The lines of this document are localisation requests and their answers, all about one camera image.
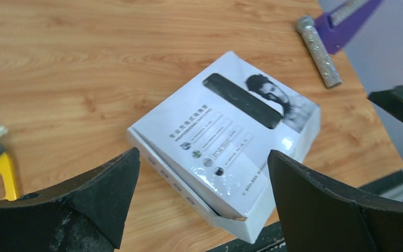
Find glittery silver cylinder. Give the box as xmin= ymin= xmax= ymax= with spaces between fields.
xmin=296 ymin=15 xmax=342 ymax=89

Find yellow plastic triangle toy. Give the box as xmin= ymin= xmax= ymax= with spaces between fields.
xmin=0 ymin=152 xmax=19 ymax=201

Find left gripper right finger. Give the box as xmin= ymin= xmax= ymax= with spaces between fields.
xmin=268 ymin=150 xmax=403 ymax=251

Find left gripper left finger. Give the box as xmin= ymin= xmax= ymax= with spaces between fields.
xmin=0 ymin=148 xmax=140 ymax=251

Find white box with black tray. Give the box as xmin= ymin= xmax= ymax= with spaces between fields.
xmin=127 ymin=51 xmax=321 ymax=244

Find purple wedge stand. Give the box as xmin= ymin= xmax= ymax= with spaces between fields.
xmin=315 ymin=0 xmax=383 ymax=55

